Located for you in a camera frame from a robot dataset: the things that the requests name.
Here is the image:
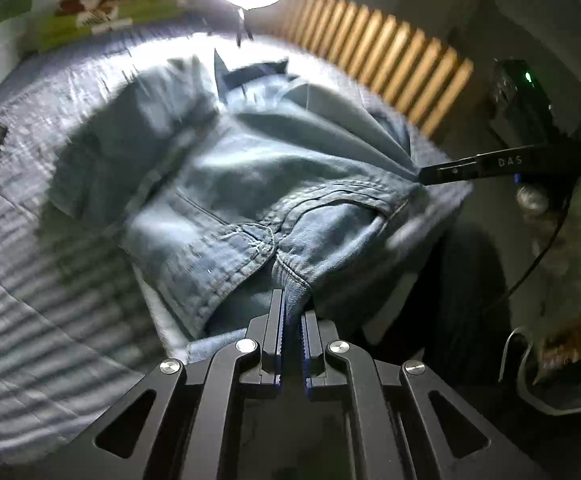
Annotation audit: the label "dark shoe with white trim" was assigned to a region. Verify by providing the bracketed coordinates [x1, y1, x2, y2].
[502, 327, 581, 417]

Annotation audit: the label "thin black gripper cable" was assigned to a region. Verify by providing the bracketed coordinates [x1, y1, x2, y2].
[485, 185, 574, 314]

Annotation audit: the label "green printed pillow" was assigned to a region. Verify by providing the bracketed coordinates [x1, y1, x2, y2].
[30, 0, 186, 54]

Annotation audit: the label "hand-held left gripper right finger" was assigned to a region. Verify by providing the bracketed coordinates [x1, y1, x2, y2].
[301, 310, 501, 480]

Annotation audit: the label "blue striped blanket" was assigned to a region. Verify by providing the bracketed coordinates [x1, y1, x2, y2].
[0, 22, 476, 466]

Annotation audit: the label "blue denim pants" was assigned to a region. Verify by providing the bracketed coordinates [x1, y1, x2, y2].
[45, 50, 471, 361]

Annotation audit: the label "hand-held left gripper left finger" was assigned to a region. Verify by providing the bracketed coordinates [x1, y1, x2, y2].
[84, 287, 286, 480]

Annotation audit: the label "person's right forearm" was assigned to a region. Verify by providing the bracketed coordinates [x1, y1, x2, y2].
[517, 180, 581, 322]

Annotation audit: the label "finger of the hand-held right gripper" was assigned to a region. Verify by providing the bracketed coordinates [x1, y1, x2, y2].
[417, 154, 479, 187]

